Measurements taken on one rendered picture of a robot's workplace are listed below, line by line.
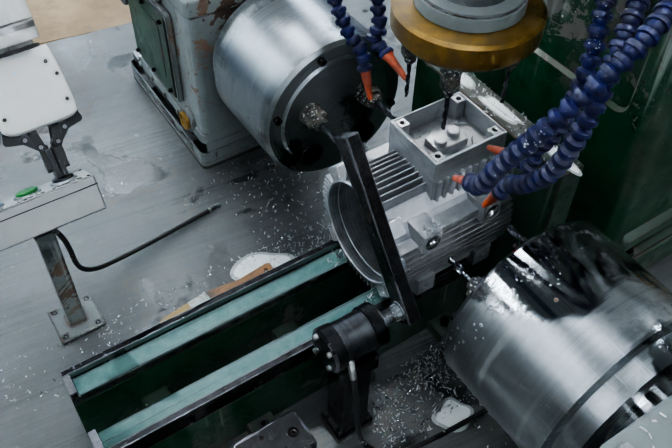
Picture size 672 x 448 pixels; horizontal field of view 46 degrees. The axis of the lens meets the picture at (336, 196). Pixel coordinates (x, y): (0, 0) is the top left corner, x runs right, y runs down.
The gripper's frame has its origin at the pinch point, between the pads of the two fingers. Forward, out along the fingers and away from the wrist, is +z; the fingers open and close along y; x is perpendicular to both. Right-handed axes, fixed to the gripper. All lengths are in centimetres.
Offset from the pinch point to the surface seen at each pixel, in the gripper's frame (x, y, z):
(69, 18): 201, 45, -15
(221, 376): -17.6, 7.0, 31.3
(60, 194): -3.5, -1.4, 3.8
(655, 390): -58, 41, 36
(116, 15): 195, 60, -12
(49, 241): 0.7, -4.8, 10.1
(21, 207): -3.5, -6.5, 3.5
